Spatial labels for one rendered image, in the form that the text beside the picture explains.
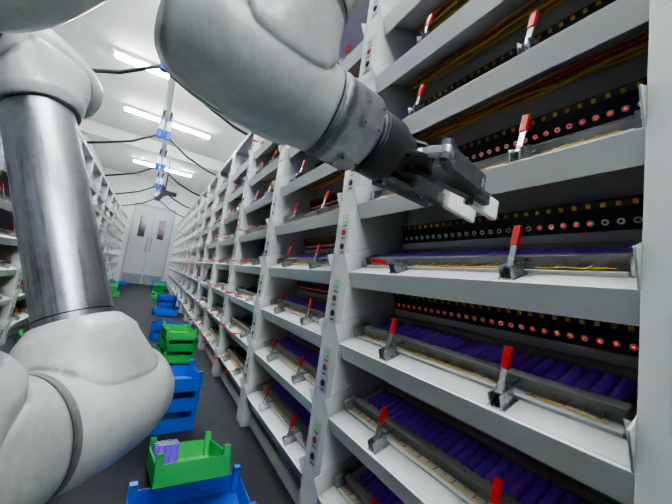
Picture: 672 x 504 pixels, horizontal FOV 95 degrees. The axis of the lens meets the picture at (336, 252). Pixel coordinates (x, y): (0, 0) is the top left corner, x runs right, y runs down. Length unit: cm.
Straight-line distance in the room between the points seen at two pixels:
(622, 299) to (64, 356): 70
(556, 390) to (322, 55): 54
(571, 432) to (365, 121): 46
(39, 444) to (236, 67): 41
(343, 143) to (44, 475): 46
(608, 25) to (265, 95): 51
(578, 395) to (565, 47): 52
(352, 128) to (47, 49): 59
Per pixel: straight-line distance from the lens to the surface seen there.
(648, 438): 50
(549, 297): 53
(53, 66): 77
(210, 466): 115
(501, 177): 61
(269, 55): 29
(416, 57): 96
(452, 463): 73
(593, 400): 58
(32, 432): 47
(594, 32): 66
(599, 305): 51
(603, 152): 56
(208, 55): 30
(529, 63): 70
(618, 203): 68
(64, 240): 62
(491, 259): 64
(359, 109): 33
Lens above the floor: 69
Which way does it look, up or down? 6 degrees up
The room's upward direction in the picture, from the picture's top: 8 degrees clockwise
